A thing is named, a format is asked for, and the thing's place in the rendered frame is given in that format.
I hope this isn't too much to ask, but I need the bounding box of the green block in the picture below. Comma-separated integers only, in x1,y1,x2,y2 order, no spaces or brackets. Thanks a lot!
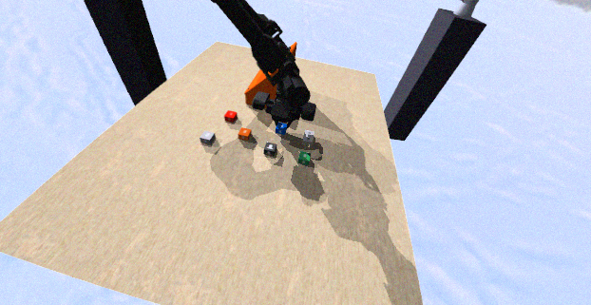
298,151,311,165

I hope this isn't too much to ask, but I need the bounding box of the blue block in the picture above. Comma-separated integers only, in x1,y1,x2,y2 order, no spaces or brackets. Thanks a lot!
276,123,287,135

